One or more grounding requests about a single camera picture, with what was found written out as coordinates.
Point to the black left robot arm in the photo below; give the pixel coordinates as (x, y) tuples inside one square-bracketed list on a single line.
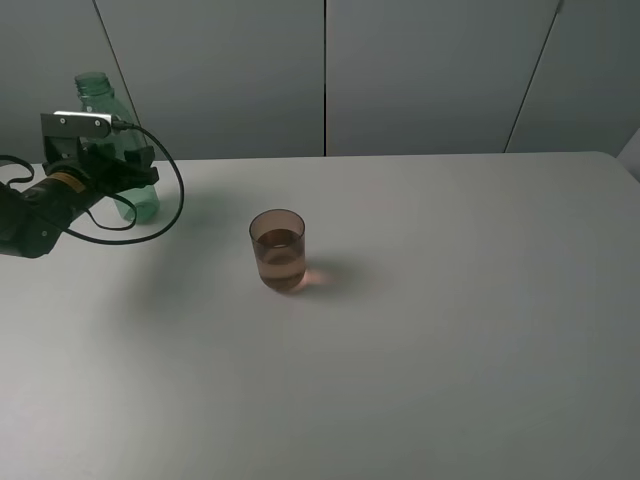
[(33, 220)]

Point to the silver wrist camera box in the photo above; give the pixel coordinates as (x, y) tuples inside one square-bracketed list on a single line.
[(65, 124)]

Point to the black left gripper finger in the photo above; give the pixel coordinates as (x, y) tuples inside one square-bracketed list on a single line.
[(127, 178), (140, 158)]

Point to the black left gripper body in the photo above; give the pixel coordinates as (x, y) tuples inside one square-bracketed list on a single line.
[(87, 168)]

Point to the pink translucent plastic cup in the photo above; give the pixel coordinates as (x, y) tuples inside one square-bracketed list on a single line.
[(278, 241)]

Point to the green transparent plastic bottle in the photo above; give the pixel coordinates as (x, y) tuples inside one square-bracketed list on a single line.
[(98, 96)]

